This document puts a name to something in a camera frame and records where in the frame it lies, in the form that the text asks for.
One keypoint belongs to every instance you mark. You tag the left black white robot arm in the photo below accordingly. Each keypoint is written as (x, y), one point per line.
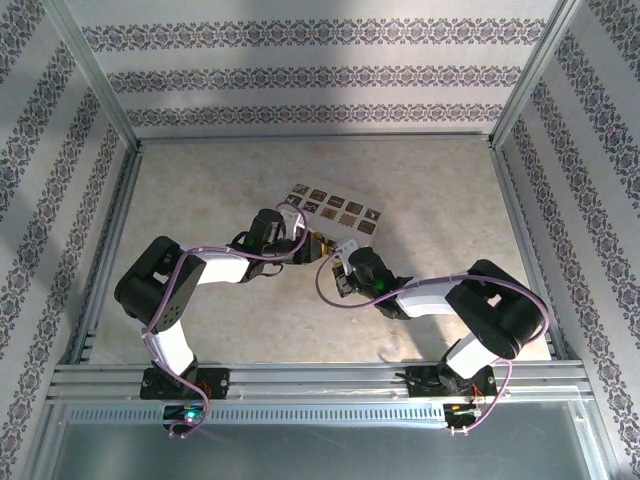
(160, 285)

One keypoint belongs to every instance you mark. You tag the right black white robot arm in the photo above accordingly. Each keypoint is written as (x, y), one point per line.
(490, 310)

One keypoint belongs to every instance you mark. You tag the white box with picture tiles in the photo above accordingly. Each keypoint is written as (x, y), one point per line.
(345, 207)

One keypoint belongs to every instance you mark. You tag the right small circuit board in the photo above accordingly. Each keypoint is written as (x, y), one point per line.
(462, 411)

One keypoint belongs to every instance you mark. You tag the small circuit board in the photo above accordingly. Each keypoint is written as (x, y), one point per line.
(462, 411)
(187, 415)

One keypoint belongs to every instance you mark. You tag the left small circuit board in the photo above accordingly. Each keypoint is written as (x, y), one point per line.
(187, 415)

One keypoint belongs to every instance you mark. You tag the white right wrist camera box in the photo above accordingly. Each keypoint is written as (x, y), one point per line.
(346, 250)

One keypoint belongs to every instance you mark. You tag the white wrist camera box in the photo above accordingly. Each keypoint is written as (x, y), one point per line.
(292, 216)
(346, 250)

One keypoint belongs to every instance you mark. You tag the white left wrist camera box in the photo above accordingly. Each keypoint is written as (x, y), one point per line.
(292, 216)

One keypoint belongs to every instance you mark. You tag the aluminium enclosure frame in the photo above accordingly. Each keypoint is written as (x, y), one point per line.
(310, 372)

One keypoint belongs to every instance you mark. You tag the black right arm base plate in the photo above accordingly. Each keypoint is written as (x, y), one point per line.
(422, 382)

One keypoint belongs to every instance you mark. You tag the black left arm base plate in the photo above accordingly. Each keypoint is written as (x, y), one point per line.
(215, 382)

